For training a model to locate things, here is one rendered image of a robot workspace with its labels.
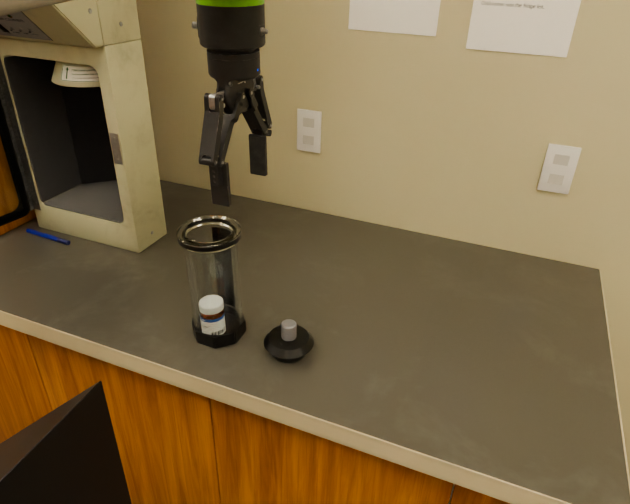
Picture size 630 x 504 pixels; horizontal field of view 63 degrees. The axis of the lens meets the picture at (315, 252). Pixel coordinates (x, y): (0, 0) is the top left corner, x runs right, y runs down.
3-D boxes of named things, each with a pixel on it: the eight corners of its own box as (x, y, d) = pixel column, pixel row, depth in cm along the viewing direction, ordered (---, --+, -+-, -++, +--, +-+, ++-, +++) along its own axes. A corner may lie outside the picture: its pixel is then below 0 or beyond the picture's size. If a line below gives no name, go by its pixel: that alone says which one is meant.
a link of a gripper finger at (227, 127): (246, 95, 76) (242, 91, 74) (227, 168, 75) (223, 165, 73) (223, 92, 77) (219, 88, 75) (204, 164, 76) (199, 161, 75)
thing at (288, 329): (277, 330, 101) (277, 303, 98) (320, 343, 98) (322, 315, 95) (255, 359, 94) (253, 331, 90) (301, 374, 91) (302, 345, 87)
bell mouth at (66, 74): (91, 67, 128) (87, 44, 125) (150, 75, 122) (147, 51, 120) (33, 81, 114) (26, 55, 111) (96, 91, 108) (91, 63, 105)
